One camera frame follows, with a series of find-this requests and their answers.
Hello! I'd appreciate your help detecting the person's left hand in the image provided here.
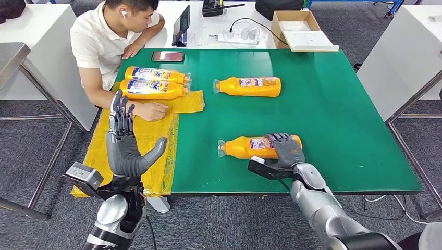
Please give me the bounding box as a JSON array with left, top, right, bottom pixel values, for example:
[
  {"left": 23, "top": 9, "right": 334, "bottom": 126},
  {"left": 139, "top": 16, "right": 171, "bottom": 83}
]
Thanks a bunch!
[{"left": 121, "top": 41, "right": 145, "bottom": 60}]

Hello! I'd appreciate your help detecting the person's right hand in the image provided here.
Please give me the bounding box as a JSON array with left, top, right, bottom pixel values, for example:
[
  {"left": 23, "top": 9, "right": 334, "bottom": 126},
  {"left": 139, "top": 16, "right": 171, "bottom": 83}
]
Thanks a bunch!
[{"left": 132, "top": 102, "right": 170, "bottom": 122}]

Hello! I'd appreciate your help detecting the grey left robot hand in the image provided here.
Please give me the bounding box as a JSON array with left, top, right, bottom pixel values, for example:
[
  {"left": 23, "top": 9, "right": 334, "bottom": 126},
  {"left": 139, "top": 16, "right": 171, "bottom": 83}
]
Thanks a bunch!
[{"left": 105, "top": 90, "right": 167, "bottom": 178}]

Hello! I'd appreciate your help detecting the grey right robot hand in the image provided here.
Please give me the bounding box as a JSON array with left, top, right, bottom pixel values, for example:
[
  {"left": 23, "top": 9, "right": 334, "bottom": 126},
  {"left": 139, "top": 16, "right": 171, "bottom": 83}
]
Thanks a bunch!
[{"left": 264, "top": 133, "right": 306, "bottom": 170}]

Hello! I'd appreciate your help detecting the orange detergent bottle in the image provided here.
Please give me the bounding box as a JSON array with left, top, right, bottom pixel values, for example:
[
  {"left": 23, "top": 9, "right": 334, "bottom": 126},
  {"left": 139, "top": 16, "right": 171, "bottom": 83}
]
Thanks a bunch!
[
  {"left": 217, "top": 135, "right": 303, "bottom": 160},
  {"left": 124, "top": 66, "right": 192, "bottom": 85},
  {"left": 119, "top": 79, "right": 191, "bottom": 101},
  {"left": 213, "top": 76, "right": 282, "bottom": 98}
]

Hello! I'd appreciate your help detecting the smartphone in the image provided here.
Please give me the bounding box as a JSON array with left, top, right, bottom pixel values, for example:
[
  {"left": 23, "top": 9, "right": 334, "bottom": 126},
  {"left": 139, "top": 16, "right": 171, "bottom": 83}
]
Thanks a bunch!
[{"left": 151, "top": 51, "right": 186, "bottom": 63}]

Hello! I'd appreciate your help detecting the person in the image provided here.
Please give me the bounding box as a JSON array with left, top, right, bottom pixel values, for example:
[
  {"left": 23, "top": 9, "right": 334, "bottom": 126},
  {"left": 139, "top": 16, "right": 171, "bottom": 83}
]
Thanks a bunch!
[
  {"left": 397, "top": 221, "right": 442, "bottom": 250},
  {"left": 70, "top": 0, "right": 170, "bottom": 122}
]

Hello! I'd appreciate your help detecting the yellow plastic sheet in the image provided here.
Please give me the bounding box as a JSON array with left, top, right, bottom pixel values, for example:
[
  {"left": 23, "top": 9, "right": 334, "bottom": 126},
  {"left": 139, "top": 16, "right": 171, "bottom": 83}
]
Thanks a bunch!
[{"left": 70, "top": 81, "right": 205, "bottom": 198}]

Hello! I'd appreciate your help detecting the green table mat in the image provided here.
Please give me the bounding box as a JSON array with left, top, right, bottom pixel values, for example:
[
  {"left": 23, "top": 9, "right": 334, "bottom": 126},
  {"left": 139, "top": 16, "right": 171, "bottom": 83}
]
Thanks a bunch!
[{"left": 114, "top": 48, "right": 424, "bottom": 197}]

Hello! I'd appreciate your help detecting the black tablet on stand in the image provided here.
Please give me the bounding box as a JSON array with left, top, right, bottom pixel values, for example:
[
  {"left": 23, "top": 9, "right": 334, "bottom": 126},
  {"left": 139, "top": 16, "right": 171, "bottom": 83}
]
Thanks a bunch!
[{"left": 171, "top": 5, "right": 191, "bottom": 47}]

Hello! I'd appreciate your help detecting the white table foot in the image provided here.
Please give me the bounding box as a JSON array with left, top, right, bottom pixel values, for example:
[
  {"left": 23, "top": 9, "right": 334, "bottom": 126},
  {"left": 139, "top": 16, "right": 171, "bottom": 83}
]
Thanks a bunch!
[{"left": 146, "top": 196, "right": 171, "bottom": 214}]

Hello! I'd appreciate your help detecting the white table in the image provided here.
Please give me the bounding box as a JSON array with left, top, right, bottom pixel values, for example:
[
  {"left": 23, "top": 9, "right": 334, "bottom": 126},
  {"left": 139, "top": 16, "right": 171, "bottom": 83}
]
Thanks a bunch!
[{"left": 144, "top": 0, "right": 310, "bottom": 49}]

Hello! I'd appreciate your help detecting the black radio with antenna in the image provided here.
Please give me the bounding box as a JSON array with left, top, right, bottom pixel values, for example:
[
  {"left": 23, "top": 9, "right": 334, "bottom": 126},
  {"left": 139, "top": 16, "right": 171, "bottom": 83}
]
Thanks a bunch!
[{"left": 202, "top": 0, "right": 246, "bottom": 17}]

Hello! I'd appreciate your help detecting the white cabinet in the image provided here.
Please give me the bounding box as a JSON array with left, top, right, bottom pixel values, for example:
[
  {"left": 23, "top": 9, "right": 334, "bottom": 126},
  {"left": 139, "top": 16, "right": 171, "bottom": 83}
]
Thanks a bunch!
[
  {"left": 0, "top": 4, "right": 99, "bottom": 131},
  {"left": 357, "top": 5, "right": 442, "bottom": 122}
]

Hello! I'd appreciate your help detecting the white power strip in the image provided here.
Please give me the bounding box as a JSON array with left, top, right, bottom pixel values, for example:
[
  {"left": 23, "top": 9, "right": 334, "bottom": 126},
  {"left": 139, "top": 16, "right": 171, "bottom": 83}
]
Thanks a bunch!
[{"left": 217, "top": 27, "right": 260, "bottom": 45}]

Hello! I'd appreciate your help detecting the white flat box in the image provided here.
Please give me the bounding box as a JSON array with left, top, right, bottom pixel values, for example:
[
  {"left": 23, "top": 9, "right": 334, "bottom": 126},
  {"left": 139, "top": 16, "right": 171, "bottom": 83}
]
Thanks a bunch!
[{"left": 282, "top": 30, "right": 340, "bottom": 53}]

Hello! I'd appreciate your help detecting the open cardboard box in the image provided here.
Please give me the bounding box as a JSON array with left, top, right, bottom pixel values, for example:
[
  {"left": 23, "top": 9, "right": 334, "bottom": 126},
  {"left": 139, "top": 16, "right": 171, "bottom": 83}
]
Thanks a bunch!
[{"left": 271, "top": 10, "right": 322, "bottom": 49}]

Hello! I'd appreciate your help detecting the steel table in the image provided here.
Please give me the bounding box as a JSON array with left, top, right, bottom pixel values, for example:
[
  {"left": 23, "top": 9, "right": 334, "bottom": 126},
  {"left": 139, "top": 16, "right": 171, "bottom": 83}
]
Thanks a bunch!
[{"left": 0, "top": 43, "right": 85, "bottom": 221}]

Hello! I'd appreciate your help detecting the black bag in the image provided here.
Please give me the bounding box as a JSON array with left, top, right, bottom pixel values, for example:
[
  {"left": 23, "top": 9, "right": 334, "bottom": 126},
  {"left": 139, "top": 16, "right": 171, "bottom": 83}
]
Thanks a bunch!
[
  {"left": 255, "top": 0, "right": 304, "bottom": 21},
  {"left": 0, "top": 0, "right": 27, "bottom": 24}
]

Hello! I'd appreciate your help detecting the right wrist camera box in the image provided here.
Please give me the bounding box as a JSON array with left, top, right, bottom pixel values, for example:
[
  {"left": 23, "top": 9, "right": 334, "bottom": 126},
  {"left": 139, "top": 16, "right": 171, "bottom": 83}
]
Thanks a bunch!
[{"left": 247, "top": 156, "right": 294, "bottom": 181}]

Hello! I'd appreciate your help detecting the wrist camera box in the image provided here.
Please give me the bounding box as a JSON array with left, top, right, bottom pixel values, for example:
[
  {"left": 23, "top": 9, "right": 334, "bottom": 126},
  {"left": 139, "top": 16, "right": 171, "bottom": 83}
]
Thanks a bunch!
[
  {"left": 62, "top": 162, "right": 104, "bottom": 200},
  {"left": 247, "top": 156, "right": 294, "bottom": 181}
]

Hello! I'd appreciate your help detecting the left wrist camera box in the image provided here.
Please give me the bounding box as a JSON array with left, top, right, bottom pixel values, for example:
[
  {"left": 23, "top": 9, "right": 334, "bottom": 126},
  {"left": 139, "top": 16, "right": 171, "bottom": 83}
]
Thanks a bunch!
[{"left": 62, "top": 162, "right": 104, "bottom": 200}]

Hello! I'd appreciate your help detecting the black power cable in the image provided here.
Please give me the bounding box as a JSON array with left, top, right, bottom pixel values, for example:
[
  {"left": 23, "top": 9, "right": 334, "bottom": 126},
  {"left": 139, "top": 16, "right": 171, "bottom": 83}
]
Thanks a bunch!
[{"left": 228, "top": 17, "right": 291, "bottom": 48}]

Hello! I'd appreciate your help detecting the white floor cable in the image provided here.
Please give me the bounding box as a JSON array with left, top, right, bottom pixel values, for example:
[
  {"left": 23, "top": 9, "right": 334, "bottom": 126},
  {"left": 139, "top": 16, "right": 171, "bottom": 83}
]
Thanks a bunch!
[{"left": 363, "top": 195, "right": 431, "bottom": 225}]

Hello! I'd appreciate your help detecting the steel table frame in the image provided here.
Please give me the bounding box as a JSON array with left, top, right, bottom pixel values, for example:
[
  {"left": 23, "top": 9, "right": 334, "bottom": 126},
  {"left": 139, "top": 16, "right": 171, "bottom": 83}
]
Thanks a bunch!
[{"left": 385, "top": 69, "right": 442, "bottom": 221}]

